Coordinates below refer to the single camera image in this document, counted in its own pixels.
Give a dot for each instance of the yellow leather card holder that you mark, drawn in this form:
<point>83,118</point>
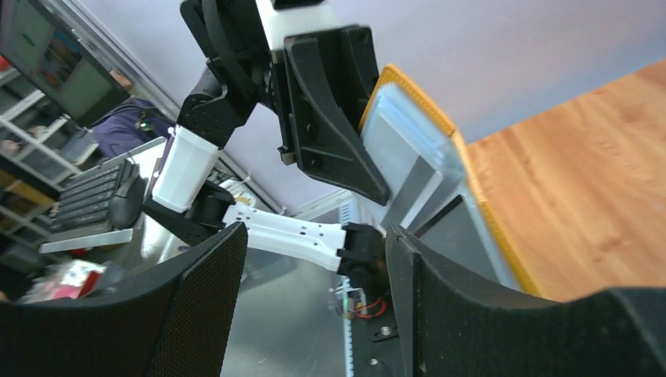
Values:
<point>435,193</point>

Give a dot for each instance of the black computer monitor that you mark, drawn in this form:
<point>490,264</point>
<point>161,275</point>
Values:
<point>44,49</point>

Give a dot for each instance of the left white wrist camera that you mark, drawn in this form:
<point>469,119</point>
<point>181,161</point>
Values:
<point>280,24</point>

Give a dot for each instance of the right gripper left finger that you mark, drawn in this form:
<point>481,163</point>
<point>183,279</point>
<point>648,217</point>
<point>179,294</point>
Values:
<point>173,319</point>

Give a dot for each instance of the black computer keyboard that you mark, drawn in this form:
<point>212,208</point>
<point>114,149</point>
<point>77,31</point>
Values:
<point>86,200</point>

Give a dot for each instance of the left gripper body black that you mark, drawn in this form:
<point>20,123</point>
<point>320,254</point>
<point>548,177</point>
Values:
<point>239,73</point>

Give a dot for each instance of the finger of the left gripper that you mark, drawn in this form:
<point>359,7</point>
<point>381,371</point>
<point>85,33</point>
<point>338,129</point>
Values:
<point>355,70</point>
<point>327,148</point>

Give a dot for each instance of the grey black-striped card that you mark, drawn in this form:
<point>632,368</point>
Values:
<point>422,180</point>

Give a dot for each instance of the person in purple shirt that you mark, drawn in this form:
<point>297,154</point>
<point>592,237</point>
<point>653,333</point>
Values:
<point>132,124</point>

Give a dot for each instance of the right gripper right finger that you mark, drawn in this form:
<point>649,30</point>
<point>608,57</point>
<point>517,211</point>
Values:
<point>454,322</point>

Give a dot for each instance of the black computer mouse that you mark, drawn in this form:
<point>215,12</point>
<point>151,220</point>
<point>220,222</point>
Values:
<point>125,205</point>

